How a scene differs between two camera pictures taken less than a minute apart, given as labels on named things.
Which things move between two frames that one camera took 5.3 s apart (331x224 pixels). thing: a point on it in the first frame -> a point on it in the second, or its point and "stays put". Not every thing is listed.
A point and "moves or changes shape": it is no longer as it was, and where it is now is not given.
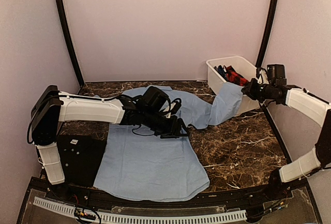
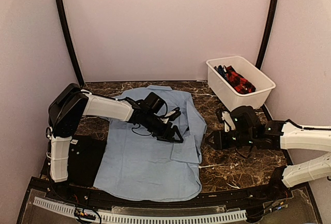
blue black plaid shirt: x=221 y=72 stays put
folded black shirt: x=80 y=157 stays put
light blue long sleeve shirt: x=143 y=165 moves or changes shape
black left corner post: x=65 y=18 stays put
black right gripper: x=250 y=90 -> x=220 y=143
